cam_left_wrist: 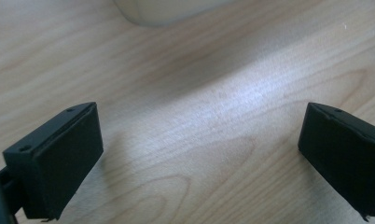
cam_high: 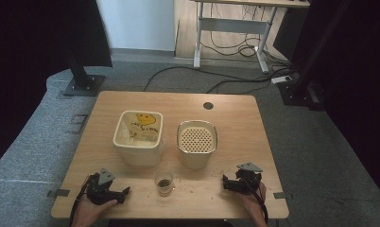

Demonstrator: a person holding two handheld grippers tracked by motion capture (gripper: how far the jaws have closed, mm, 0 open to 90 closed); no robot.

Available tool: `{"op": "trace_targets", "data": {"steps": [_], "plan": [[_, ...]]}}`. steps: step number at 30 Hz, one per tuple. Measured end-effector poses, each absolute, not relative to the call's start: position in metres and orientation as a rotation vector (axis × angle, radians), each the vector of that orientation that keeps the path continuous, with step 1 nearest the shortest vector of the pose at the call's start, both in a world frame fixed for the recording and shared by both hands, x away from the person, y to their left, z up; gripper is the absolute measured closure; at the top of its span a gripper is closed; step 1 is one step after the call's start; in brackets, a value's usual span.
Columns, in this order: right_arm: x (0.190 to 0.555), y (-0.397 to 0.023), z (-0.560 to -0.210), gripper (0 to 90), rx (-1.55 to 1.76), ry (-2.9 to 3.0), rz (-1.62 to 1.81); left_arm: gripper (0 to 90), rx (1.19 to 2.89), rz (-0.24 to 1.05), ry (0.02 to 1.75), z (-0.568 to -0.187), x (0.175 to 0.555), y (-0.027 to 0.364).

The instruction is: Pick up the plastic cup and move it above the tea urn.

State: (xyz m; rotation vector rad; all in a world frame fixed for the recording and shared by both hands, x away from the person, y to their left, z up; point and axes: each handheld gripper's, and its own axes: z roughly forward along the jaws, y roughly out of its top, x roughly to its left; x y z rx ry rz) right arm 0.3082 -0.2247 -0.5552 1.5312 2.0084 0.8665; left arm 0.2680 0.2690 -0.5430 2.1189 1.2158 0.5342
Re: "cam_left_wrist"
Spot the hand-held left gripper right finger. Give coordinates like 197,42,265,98
298,102,375,222

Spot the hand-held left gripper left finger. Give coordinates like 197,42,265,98
2,101,104,221

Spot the white round container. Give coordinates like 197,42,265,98
113,0,236,27

